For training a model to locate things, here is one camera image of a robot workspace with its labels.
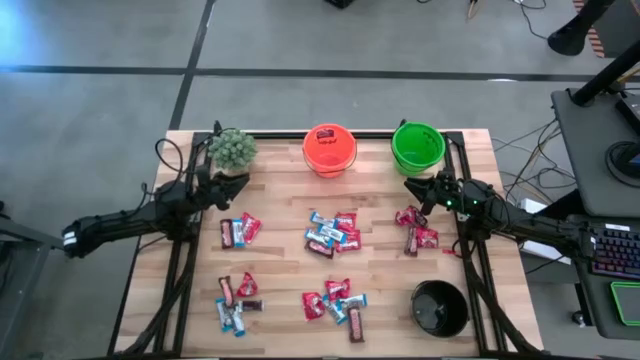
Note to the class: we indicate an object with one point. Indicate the black floor object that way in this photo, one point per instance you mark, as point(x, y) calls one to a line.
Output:
point(340, 3)

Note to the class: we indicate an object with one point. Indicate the grey metal stand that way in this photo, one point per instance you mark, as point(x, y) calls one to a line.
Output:
point(20, 300)

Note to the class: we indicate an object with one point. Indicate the black caster wheel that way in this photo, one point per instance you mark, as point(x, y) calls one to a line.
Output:
point(580, 318)

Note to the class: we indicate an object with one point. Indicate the dark grey desk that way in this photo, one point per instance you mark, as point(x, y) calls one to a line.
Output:
point(595, 300)

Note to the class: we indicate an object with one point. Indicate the small red scrap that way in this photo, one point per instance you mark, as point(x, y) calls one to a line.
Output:
point(448, 251)

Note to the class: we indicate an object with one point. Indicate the red white striped strip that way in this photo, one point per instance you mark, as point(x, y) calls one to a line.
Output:
point(595, 42)

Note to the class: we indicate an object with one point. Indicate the green-edged mouse pad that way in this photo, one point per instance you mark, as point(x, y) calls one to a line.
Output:
point(630, 302)

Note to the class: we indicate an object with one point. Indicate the grey desk top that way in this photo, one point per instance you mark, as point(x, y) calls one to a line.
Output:
point(585, 165)

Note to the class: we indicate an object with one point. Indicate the white paper sheet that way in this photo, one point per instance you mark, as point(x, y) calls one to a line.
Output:
point(545, 252)

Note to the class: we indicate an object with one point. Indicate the backlit black keyboard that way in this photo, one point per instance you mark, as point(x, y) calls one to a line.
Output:
point(617, 250)

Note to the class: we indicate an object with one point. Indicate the red Skittles candy bag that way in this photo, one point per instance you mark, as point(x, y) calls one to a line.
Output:
point(313, 306)
point(338, 289)
point(428, 237)
point(404, 217)
point(350, 243)
point(247, 286)
point(251, 227)
point(346, 221)

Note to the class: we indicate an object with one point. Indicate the green plastic bucket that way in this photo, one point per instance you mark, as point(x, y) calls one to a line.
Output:
point(417, 150)

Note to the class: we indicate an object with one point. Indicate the white power brick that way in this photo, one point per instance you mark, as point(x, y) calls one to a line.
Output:
point(531, 205)

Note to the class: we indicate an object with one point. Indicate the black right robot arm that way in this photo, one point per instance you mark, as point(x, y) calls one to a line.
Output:
point(530, 224)

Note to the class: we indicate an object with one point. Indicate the dark laptop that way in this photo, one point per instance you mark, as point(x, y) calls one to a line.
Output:
point(631, 112)

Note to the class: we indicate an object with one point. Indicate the black round bowl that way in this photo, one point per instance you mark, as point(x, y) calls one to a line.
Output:
point(440, 310)

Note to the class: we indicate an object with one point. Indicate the orange plastic bucket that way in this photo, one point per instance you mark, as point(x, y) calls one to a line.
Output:
point(330, 160)

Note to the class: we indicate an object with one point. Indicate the black aluminium table frame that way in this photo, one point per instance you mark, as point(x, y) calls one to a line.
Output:
point(280, 135)

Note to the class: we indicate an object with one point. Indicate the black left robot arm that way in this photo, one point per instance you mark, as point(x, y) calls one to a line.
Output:
point(125, 220)

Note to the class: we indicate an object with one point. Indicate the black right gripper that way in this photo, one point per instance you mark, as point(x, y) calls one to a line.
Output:
point(446, 192)

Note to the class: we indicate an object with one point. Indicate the black diagonal pole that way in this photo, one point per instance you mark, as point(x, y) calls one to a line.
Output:
point(605, 75)

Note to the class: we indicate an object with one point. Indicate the black round desk device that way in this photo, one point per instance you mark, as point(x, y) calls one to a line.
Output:
point(627, 155)

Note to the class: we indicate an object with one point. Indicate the green potted plant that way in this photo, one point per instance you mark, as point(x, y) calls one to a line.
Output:
point(232, 149)

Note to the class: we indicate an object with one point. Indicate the black pole with base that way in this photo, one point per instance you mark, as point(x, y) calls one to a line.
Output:
point(570, 37)

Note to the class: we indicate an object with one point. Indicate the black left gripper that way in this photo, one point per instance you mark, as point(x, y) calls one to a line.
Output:
point(211, 192)

